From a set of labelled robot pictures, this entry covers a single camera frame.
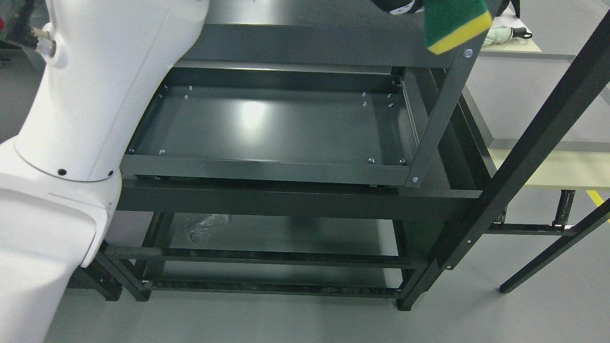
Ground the green yellow sponge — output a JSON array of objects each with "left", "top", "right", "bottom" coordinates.
[{"left": 423, "top": 0, "right": 493, "bottom": 55}]

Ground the clear plastic bag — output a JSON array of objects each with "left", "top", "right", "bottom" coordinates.
[{"left": 185, "top": 213, "right": 232, "bottom": 243}]

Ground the light green folded umbrella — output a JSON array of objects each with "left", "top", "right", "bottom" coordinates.
[{"left": 482, "top": 25, "right": 532, "bottom": 47}]

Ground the dark grey metal shelf rack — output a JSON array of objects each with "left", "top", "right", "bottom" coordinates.
[{"left": 69, "top": 13, "right": 609, "bottom": 311}]

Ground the beige folding table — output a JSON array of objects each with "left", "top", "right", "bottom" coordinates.
[{"left": 462, "top": 33, "right": 610, "bottom": 236}]

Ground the small grey shelving cart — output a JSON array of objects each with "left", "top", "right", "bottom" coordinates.
[{"left": 121, "top": 0, "right": 486, "bottom": 187}]

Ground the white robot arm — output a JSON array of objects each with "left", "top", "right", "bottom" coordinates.
[{"left": 1, "top": 0, "right": 210, "bottom": 343}]

